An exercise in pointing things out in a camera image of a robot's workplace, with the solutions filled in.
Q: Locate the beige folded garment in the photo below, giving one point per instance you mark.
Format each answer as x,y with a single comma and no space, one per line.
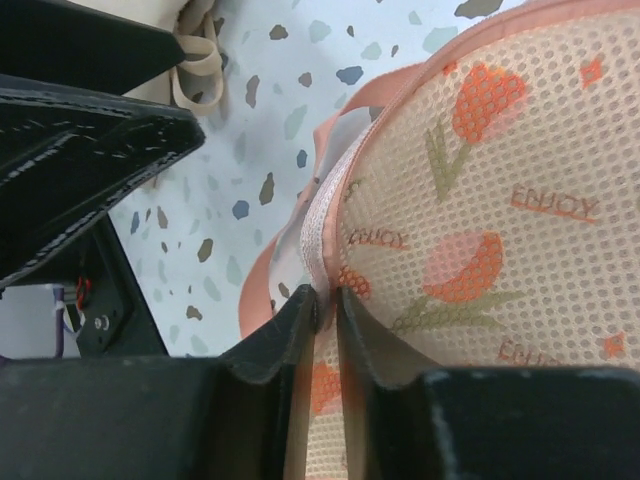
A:
192,25

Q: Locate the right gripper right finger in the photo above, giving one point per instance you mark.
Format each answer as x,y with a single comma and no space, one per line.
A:
407,417

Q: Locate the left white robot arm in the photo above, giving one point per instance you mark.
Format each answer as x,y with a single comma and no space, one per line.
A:
97,280

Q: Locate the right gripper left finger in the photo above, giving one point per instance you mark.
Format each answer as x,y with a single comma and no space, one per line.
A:
242,415

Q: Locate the tulip print mesh laundry bag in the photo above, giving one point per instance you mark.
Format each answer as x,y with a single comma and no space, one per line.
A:
483,205

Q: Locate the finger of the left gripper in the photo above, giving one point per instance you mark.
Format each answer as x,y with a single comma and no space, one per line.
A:
59,42
68,156

